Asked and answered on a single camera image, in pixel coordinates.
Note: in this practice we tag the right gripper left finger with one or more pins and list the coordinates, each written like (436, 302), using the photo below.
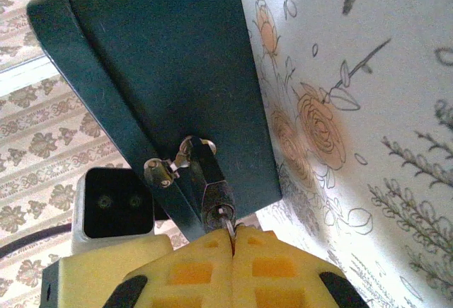
(191, 276)

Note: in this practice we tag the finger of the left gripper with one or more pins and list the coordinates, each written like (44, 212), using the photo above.
(99, 272)

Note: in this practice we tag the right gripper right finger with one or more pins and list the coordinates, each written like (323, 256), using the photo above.
(276, 272)

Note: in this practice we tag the small metal key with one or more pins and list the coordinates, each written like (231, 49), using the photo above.
(230, 226)

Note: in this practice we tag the small black padlock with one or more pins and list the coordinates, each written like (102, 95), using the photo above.
(212, 187)

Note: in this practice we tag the starry night pouch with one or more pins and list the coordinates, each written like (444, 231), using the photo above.
(159, 74)

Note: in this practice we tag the floral tablecloth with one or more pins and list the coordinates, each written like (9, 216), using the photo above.
(389, 74)

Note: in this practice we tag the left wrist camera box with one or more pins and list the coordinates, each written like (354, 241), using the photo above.
(113, 202)

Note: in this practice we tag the aluminium frame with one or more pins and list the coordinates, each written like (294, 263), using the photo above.
(21, 78)

